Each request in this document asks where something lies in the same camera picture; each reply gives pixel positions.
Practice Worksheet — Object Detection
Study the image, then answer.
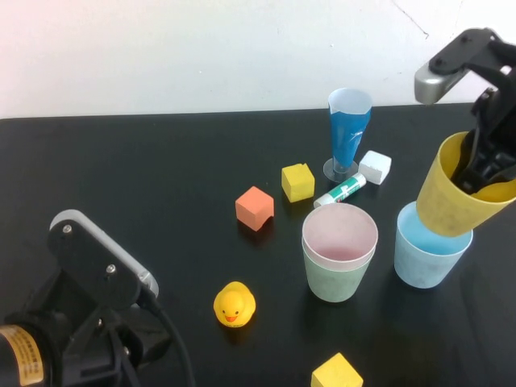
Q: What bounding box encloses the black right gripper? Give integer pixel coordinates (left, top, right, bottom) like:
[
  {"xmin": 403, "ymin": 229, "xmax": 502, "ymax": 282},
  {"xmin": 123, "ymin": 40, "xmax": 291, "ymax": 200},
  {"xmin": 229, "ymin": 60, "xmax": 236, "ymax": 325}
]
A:
[{"xmin": 450, "ymin": 60, "xmax": 516, "ymax": 191}]

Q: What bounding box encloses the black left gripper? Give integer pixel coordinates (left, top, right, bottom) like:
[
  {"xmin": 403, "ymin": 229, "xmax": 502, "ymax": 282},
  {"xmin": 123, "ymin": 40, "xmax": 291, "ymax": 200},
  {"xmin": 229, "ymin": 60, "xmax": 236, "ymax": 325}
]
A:
[{"xmin": 27, "ymin": 277, "xmax": 174, "ymax": 387}]

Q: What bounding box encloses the yellow plastic cup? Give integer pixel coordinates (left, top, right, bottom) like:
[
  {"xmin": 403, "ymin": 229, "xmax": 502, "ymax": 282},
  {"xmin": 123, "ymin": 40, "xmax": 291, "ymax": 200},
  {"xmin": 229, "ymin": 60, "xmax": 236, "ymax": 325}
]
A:
[{"xmin": 415, "ymin": 131, "xmax": 516, "ymax": 237}]

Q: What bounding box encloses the light blue plastic cup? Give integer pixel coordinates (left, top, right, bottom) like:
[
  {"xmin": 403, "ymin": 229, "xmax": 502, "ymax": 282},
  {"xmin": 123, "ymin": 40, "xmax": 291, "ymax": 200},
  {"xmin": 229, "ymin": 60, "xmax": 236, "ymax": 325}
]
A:
[{"xmin": 393, "ymin": 201, "xmax": 474, "ymax": 289}]

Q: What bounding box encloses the pink plastic cup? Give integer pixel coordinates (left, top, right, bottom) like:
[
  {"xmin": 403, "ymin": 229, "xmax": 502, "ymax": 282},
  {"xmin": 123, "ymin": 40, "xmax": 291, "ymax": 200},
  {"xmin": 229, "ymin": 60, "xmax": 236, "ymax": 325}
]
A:
[{"xmin": 302, "ymin": 202, "xmax": 379, "ymax": 273}]

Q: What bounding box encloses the white foam cube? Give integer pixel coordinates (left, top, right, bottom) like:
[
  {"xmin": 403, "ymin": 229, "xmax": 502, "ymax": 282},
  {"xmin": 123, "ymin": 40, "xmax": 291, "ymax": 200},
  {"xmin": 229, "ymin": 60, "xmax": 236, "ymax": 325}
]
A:
[{"xmin": 358, "ymin": 150, "xmax": 393, "ymax": 186}]

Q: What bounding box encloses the yellow rubber duck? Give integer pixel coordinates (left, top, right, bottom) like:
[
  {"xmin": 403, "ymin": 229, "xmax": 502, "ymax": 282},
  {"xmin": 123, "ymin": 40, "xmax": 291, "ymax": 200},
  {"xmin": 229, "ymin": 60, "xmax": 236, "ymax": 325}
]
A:
[{"xmin": 213, "ymin": 281, "xmax": 257, "ymax": 329}]

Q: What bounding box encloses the blue cone measuring glass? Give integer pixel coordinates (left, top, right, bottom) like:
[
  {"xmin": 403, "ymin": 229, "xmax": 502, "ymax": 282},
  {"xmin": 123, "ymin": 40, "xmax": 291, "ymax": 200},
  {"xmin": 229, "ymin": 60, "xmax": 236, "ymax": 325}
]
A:
[{"xmin": 322, "ymin": 87, "xmax": 373, "ymax": 181}]

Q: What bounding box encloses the green white glue stick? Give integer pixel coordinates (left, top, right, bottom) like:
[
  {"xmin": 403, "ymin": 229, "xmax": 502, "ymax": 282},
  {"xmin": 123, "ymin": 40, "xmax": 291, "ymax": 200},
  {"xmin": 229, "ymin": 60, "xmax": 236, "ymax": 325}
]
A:
[{"xmin": 313, "ymin": 173, "xmax": 367, "ymax": 210}]

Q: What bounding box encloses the yellow foam cube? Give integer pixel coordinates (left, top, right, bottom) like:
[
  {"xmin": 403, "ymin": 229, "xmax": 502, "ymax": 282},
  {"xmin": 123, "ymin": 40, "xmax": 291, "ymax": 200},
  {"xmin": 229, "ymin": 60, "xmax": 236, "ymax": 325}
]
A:
[
  {"xmin": 281, "ymin": 162, "xmax": 316, "ymax": 203},
  {"xmin": 310, "ymin": 352, "xmax": 364, "ymax": 387}
]

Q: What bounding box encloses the green plastic cup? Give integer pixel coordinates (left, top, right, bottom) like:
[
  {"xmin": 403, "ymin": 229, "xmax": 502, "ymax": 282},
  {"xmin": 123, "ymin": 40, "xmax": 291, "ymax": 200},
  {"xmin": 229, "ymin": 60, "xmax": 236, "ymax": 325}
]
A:
[{"xmin": 302, "ymin": 236, "xmax": 374, "ymax": 303}]

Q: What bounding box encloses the orange foam cube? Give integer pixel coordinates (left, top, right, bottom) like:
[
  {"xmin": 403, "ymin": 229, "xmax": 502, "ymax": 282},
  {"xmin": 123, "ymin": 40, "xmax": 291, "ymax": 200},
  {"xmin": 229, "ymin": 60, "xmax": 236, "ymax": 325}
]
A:
[{"xmin": 235, "ymin": 185, "xmax": 276, "ymax": 233}]

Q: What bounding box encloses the black camera cable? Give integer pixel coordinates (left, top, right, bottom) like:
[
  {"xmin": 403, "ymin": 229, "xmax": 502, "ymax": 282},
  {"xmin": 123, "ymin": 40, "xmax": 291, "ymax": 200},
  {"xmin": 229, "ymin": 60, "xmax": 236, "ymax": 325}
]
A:
[{"xmin": 136, "ymin": 296, "xmax": 198, "ymax": 387}]

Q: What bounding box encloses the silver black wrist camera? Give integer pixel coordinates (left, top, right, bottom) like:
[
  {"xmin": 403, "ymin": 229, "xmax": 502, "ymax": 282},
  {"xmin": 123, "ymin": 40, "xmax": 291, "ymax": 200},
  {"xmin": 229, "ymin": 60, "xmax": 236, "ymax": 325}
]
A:
[
  {"xmin": 414, "ymin": 27, "xmax": 506, "ymax": 106},
  {"xmin": 47, "ymin": 209, "xmax": 160, "ymax": 312}
]

